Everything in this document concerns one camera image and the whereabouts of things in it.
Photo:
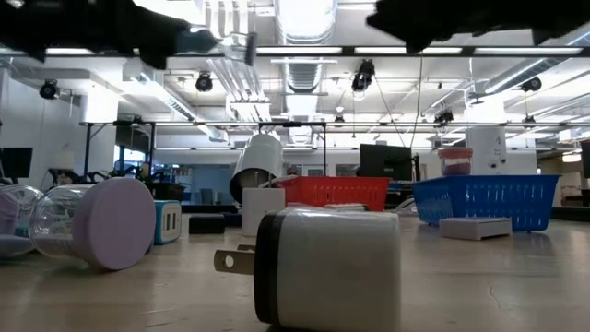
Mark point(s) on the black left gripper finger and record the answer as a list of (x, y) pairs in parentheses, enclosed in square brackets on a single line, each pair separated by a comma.
[(152, 16), (154, 46)]

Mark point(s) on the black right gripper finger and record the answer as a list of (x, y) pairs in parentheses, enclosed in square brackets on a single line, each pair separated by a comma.
[(415, 37), (405, 14)]

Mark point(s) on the teal two-port wall charger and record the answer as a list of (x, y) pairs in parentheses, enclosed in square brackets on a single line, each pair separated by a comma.
[(167, 221)]

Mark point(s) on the purple sand timer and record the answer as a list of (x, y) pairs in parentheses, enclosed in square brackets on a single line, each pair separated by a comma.
[(115, 223)]

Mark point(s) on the black digital clock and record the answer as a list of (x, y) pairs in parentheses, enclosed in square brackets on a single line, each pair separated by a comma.
[(206, 224)]

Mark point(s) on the white USB wall charger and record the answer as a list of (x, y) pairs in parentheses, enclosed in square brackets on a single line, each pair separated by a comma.
[(263, 207)]

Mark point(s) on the white digital clock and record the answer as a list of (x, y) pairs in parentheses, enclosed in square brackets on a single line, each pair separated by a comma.
[(475, 228)]

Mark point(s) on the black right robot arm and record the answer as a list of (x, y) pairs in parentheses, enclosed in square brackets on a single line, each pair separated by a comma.
[(562, 18)]

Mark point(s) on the black overhead light bar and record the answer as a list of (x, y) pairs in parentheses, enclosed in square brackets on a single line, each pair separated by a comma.
[(348, 50)]

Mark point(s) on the white cylindrical appliance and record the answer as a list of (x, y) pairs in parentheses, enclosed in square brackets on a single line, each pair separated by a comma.
[(488, 138)]

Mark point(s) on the black computer monitor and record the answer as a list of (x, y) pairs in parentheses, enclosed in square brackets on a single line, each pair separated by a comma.
[(18, 162), (385, 161)]

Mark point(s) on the white spot lamp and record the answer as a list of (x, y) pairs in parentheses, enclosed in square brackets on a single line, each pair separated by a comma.
[(260, 157)]

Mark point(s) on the red plastic basket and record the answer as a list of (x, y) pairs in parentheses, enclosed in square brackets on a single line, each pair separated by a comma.
[(336, 191)]

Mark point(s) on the blue plastic basket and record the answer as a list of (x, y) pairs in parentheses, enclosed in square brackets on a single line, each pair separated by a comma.
[(488, 198)]

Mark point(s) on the small silver white charger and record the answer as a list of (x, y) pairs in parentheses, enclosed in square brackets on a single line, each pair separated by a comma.
[(345, 207)]

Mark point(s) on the white charger with black face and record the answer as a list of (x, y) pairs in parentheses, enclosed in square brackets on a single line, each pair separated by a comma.
[(332, 272)]

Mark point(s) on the black overhead camera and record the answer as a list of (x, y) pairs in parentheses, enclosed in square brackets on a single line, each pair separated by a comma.
[(364, 74)]

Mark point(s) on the silver ceiling air duct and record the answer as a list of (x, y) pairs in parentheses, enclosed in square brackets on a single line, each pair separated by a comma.
[(306, 23)]

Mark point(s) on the black background rig frame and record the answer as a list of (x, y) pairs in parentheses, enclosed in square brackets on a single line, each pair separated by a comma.
[(325, 147)]

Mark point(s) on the black aluminium table frame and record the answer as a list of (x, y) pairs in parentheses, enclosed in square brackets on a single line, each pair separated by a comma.
[(571, 214)]

